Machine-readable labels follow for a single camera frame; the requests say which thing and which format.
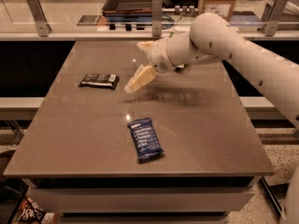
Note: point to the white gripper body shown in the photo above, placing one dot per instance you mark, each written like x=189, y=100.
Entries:
x=158, y=57

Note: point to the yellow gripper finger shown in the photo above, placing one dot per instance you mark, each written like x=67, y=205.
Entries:
x=142, y=76
x=145, y=46

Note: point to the black rxbar chocolate bar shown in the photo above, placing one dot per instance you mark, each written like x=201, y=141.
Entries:
x=105, y=81

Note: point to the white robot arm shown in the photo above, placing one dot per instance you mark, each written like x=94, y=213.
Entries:
x=211, y=39

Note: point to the blue rxbar wrapper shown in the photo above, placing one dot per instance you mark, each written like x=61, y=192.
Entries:
x=146, y=141

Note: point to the open dark orange case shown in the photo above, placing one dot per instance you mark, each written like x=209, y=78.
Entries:
x=127, y=6

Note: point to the grey table base drawers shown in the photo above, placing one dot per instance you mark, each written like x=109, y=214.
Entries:
x=205, y=205

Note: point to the red snack bag on floor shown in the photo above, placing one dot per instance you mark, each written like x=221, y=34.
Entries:
x=31, y=213

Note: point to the middle metal glass bracket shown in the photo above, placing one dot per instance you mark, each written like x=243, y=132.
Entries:
x=157, y=6

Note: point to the metal glass bracket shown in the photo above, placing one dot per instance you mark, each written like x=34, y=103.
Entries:
x=271, y=18
x=157, y=6
x=42, y=25

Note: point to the left metal glass bracket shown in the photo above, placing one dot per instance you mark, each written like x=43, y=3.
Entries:
x=42, y=25

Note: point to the right metal glass bracket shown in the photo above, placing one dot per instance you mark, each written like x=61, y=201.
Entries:
x=271, y=18

